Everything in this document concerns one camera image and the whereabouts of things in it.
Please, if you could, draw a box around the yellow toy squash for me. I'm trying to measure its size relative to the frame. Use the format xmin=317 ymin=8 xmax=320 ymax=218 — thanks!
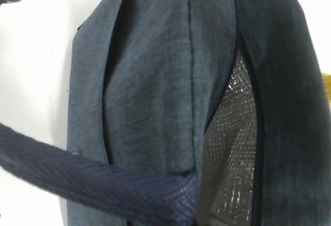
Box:
xmin=322 ymin=73 xmax=331 ymax=104

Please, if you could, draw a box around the dark navy insulated lunch bag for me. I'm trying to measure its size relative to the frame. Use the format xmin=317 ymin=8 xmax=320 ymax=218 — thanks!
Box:
xmin=1 ymin=0 xmax=330 ymax=225

